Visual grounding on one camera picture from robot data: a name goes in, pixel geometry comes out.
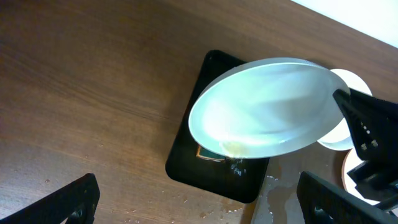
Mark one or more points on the white plate at tray top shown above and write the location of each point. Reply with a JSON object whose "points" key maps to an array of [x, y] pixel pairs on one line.
{"points": [[339, 138]]}

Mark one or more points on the green and yellow sponge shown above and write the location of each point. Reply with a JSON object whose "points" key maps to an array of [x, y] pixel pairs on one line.
{"points": [[205, 154]]}

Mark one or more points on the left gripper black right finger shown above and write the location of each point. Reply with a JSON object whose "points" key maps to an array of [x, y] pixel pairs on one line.
{"points": [[323, 202]]}

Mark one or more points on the brown checkered serving tray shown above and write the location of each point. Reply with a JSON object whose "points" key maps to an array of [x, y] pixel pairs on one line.
{"points": [[277, 202]]}

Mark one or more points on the small black tray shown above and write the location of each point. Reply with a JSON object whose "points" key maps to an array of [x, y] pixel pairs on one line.
{"points": [[237, 179]]}

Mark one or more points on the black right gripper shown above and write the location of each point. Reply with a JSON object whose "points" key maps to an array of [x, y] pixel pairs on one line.
{"points": [[373, 126]]}

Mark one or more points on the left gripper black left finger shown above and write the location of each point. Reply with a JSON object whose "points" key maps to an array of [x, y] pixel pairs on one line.
{"points": [[73, 203]]}

